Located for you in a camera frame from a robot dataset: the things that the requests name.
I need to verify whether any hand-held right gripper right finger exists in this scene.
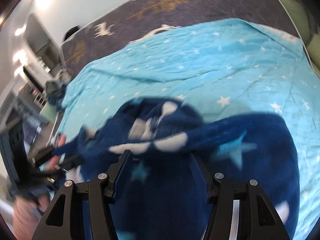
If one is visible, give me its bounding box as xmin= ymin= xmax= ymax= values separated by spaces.
xmin=190 ymin=152 xmax=292 ymax=240

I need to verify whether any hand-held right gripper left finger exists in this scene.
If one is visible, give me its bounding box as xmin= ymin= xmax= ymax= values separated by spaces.
xmin=32 ymin=150 xmax=132 ymax=240

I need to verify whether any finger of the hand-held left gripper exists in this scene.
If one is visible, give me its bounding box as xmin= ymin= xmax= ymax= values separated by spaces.
xmin=27 ymin=146 xmax=55 ymax=162
xmin=54 ymin=155 xmax=85 ymax=172

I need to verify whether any navy fleece pajama top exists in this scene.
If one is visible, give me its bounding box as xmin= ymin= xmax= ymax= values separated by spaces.
xmin=54 ymin=96 xmax=300 ymax=240

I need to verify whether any person's left forearm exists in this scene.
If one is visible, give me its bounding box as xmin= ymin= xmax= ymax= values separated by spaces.
xmin=11 ymin=197 xmax=45 ymax=240

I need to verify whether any grey blue clothes pile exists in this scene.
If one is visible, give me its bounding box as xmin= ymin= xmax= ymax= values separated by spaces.
xmin=45 ymin=70 xmax=73 ymax=110

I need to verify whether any person's left hand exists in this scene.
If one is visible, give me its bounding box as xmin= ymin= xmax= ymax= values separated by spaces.
xmin=37 ymin=194 xmax=52 ymax=213

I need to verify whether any pink garment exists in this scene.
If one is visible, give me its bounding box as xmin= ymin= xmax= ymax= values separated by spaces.
xmin=47 ymin=134 xmax=68 ymax=173

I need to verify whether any green cushion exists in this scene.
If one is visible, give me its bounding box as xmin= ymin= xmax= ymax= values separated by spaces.
xmin=39 ymin=104 xmax=60 ymax=123

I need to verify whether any white rack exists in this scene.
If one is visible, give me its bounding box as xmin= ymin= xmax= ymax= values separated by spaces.
xmin=32 ymin=90 xmax=47 ymax=108

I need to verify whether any light blue star blanket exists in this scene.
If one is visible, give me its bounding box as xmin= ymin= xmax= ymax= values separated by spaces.
xmin=56 ymin=17 xmax=320 ymax=240

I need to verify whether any black object behind mattress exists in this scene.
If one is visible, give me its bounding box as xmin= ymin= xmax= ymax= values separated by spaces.
xmin=62 ymin=27 xmax=80 ymax=42

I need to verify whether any deer print mattress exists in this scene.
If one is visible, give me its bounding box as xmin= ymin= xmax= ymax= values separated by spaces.
xmin=61 ymin=0 xmax=300 ymax=67

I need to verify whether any green ribbed pillow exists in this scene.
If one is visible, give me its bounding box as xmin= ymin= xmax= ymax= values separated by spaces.
xmin=277 ymin=0 xmax=312 ymax=38
xmin=306 ymin=34 xmax=320 ymax=68

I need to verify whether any arched wall mirror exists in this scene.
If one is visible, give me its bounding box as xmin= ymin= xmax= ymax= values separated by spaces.
xmin=24 ymin=14 xmax=63 ymax=78

